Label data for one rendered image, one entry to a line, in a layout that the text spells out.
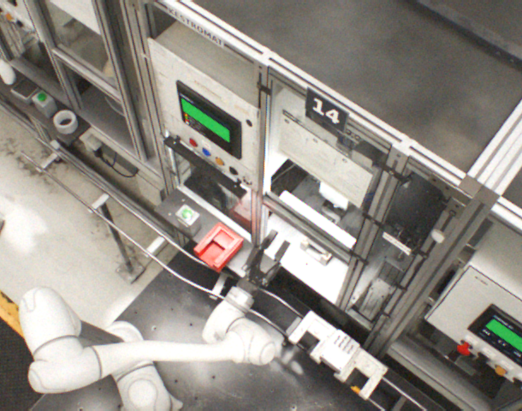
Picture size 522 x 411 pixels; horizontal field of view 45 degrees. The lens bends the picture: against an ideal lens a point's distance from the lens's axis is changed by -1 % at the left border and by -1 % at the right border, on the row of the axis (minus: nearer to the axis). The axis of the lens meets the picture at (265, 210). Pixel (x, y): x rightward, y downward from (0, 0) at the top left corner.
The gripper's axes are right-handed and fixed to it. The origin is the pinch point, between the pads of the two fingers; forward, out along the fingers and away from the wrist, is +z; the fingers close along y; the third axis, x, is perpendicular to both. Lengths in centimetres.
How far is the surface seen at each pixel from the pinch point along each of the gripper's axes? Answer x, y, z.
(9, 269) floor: 176, -24, -81
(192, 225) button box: 45.3, -3.4, -9.8
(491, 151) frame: -73, 36, 38
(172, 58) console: 15, 66, 24
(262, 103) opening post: -16, 54, 24
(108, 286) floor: 135, -56, -58
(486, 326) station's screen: -75, -7, 8
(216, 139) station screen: 10.8, 39.1, 14.2
